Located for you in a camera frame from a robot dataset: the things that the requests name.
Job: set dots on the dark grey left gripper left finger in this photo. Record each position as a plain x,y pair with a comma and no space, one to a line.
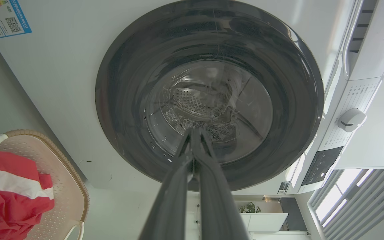
173,200

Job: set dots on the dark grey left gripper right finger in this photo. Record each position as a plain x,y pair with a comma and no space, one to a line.
217,206

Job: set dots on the beige perforated laundry basket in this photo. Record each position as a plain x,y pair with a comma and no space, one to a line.
65,186

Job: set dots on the green potted plant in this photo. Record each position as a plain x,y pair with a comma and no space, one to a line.
250,208

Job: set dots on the white cabinet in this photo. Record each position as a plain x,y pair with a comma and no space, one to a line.
263,221

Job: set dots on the small black sticker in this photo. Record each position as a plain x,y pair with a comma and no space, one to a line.
283,187

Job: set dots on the dark round washing machine door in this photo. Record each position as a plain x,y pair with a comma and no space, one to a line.
128,100

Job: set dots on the black control display panel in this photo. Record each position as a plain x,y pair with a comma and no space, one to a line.
321,165

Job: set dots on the window with grey blinds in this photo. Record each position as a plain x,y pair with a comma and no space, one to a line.
362,203

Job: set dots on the white round control knob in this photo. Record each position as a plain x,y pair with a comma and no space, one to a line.
351,119

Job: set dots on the red garment with white stripe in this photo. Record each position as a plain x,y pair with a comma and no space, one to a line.
8,206

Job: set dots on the white Hisense washing machine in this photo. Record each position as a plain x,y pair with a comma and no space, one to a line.
62,73

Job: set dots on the white detergent drawer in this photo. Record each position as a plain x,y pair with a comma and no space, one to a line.
382,43

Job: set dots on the blue energy label sticker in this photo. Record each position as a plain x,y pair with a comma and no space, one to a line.
7,18

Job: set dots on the dark wall panel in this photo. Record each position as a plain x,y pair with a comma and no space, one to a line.
293,215

